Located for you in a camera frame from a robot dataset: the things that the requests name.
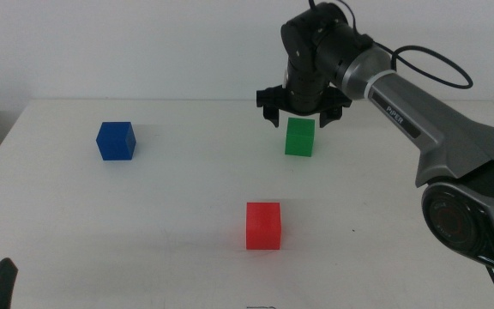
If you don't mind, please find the green cube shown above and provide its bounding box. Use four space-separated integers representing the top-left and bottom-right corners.
284 117 316 158

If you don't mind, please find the blue cube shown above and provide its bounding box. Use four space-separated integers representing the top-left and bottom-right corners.
95 121 137 162

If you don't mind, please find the red cube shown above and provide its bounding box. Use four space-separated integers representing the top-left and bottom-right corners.
245 202 283 251

